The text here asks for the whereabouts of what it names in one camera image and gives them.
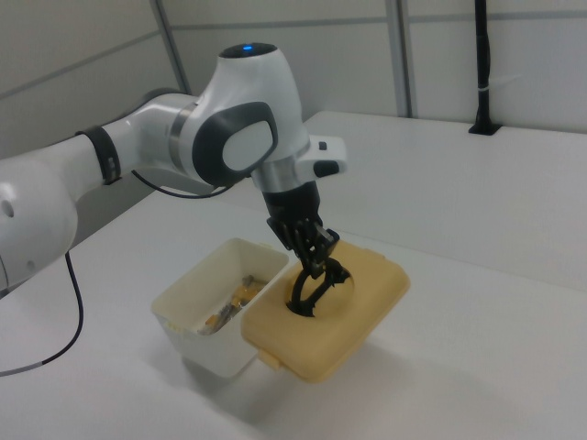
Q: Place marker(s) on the grey partition post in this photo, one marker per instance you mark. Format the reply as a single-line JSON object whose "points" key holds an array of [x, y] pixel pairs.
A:
{"points": [[404, 55], [172, 41]]}

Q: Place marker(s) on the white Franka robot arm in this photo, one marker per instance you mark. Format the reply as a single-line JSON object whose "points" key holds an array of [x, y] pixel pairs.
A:
{"points": [[137, 128]]}

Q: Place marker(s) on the white plastic tool case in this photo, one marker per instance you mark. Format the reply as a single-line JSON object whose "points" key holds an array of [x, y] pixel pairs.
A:
{"points": [[206, 353]]}

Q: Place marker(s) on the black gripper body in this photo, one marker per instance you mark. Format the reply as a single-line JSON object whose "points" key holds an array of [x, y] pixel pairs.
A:
{"points": [[293, 204]]}

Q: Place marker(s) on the black pole with clamp base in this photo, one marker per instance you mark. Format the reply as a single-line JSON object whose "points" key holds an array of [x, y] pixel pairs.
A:
{"points": [[481, 46]]}

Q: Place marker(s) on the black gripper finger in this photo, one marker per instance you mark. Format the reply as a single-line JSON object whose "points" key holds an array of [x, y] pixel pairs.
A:
{"points": [[323, 243], [293, 240]]}

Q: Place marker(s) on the grey metal tool bit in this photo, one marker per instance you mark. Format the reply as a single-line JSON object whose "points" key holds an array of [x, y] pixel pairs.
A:
{"points": [[249, 280]]}

